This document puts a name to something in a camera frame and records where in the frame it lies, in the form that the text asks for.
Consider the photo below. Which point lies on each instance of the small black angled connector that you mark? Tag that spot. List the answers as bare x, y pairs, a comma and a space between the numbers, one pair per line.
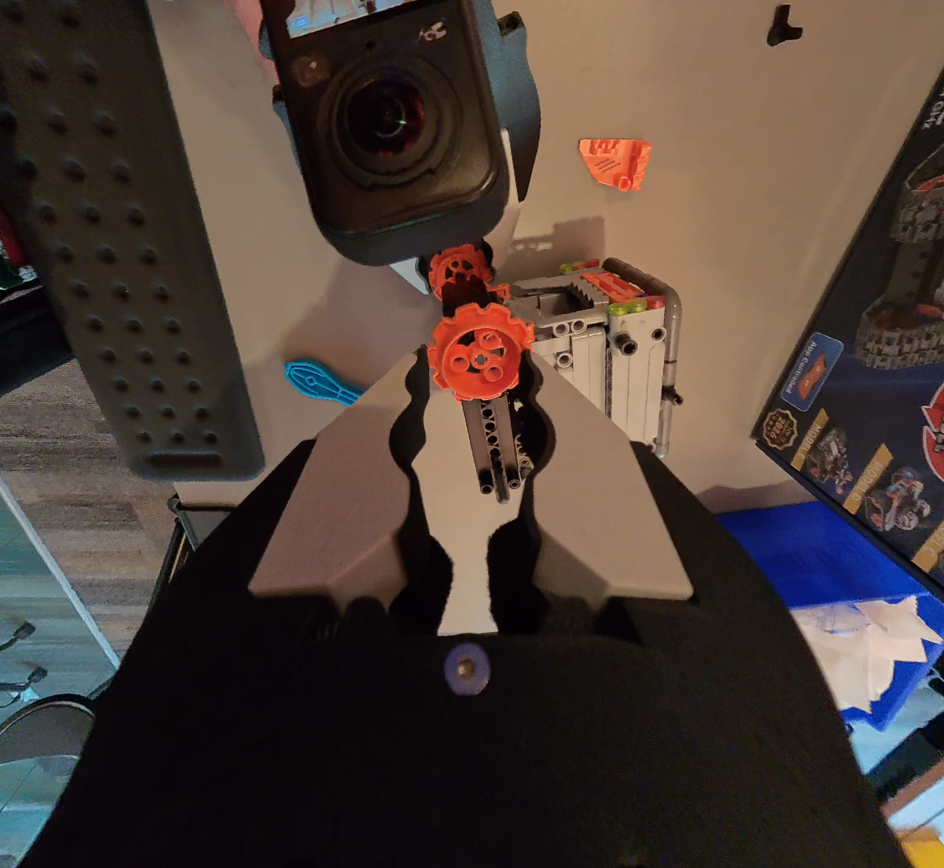
782, 27

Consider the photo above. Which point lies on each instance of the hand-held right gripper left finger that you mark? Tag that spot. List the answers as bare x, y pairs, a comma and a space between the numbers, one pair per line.
346, 514

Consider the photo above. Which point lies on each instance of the long black holed beam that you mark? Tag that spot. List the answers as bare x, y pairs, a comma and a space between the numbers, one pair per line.
490, 440

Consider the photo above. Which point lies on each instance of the building block robot chassis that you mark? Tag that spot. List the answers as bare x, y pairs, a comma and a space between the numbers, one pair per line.
590, 351

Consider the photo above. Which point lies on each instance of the blue plastic bin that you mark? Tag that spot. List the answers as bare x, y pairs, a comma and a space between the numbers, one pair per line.
811, 558

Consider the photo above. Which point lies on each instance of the orange gear wheel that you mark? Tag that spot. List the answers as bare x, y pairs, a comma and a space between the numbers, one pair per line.
479, 351

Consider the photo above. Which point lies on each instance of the blue robot kit box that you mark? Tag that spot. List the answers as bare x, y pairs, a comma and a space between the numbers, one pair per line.
870, 366

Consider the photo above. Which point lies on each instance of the white paper sheets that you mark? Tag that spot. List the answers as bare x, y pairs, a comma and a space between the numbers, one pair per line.
863, 647

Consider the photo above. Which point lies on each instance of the light blue plastic tool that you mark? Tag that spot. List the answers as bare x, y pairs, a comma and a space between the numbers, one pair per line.
317, 381

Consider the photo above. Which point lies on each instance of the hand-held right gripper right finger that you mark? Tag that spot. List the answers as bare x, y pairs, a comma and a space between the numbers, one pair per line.
612, 514

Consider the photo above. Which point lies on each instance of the orange panel piece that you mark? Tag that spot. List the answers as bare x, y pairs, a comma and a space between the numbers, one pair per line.
612, 163

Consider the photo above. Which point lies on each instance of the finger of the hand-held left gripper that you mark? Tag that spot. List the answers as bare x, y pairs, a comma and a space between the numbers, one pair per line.
518, 171
409, 274

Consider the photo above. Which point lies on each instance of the dark perforated mat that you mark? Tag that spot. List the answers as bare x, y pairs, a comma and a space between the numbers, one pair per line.
110, 219

